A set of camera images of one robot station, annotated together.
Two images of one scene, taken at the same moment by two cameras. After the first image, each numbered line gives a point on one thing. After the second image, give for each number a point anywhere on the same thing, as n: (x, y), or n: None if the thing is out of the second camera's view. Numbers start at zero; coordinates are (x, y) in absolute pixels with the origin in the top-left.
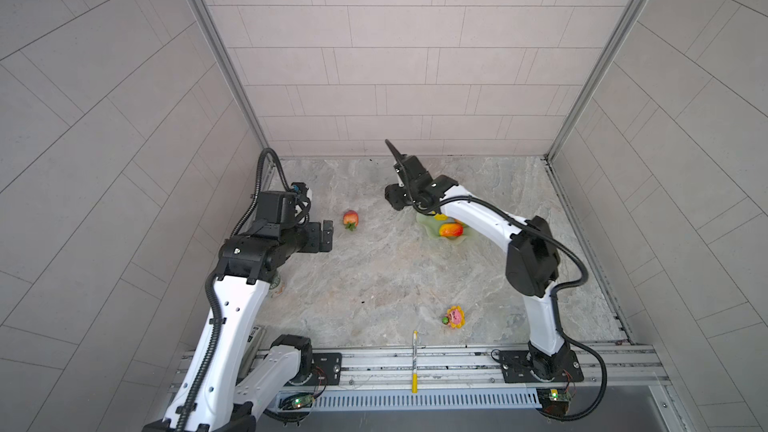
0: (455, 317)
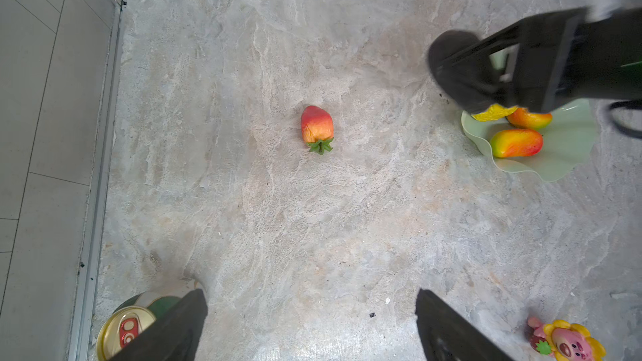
0: (565, 341)
